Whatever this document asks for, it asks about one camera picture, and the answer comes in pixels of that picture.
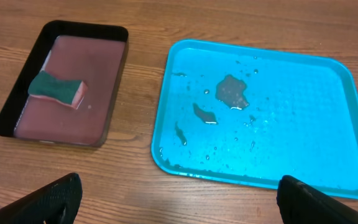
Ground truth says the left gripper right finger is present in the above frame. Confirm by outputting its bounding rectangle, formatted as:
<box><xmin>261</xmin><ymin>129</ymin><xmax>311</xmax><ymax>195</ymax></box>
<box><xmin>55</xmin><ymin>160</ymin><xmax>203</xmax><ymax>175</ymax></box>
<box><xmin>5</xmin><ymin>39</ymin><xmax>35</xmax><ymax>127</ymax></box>
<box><xmin>277</xmin><ymin>175</ymin><xmax>358</xmax><ymax>224</ymax></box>

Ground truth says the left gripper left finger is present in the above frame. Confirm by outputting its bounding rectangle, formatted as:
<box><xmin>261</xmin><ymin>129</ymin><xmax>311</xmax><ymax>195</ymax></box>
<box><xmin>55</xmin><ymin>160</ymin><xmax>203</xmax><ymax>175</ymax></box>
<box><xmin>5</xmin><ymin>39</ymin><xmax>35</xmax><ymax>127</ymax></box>
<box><xmin>0</xmin><ymin>172</ymin><xmax>83</xmax><ymax>224</ymax></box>

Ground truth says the green and pink sponge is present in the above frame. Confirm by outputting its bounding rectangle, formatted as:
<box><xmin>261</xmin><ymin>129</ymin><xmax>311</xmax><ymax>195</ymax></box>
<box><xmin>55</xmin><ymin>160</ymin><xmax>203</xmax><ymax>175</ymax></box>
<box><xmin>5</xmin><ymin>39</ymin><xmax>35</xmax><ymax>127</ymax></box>
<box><xmin>27</xmin><ymin>70</ymin><xmax>88</xmax><ymax>110</ymax></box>

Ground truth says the teal plastic serving tray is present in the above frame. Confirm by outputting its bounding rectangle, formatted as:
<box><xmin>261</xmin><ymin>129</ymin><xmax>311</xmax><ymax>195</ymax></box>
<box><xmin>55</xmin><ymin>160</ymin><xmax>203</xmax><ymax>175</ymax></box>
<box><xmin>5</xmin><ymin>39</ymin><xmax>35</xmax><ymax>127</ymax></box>
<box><xmin>150</xmin><ymin>39</ymin><xmax>358</xmax><ymax>199</ymax></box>

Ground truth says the black tray with red liquid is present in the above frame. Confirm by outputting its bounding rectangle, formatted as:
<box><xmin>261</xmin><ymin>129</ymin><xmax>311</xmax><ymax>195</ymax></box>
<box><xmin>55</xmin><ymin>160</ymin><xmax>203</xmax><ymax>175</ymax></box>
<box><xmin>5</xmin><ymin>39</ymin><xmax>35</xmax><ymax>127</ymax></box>
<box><xmin>0</xmin><ymin>21</ymin><xmax>129</xmax><ymax>147</ymax></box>

